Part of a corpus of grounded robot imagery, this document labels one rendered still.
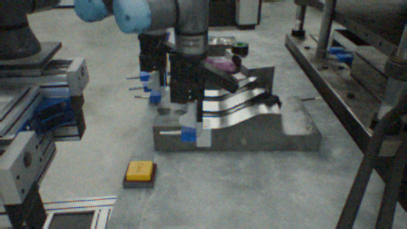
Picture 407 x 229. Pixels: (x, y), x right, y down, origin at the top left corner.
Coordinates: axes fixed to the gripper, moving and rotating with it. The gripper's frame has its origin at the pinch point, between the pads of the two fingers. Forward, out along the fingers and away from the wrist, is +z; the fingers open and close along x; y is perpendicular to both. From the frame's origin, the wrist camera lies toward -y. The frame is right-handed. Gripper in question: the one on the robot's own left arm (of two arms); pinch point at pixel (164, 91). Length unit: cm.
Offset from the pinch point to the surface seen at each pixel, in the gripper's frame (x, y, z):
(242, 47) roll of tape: -38.1, -29.9, -3.3
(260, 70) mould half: -22.8, -36.0, 1.3
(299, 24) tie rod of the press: -109, -74, 4
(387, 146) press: 11, -74, 14
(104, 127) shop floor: -123, 67, 91
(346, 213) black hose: 48, -44, 7
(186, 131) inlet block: 30.6, -8.8, -3.4
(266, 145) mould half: 19.0, -32.2, 9.1
